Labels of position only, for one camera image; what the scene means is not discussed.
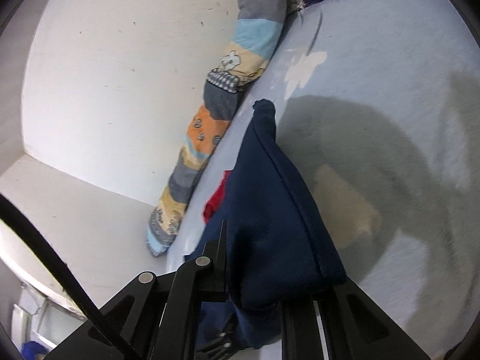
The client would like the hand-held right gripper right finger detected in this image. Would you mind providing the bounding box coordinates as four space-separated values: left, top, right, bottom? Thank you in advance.
281 275 432 360

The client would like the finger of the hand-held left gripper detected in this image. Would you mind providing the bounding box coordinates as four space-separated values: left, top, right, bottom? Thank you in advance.
197 319 239 359

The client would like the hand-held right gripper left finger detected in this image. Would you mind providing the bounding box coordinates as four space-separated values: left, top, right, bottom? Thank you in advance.
45 219 229 360

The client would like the navy garment with red collar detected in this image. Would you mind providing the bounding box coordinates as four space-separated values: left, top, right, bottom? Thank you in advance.
184 98 347 351

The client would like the striped patterned bolster pillow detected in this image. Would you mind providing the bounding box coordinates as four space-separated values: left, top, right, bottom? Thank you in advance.
145 0 287 259

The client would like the light blue cloud bedsheet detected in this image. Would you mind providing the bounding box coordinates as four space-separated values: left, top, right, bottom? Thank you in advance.
165 0 480 360

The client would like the black cable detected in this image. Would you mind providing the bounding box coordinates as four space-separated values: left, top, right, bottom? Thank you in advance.
0 194 143 360

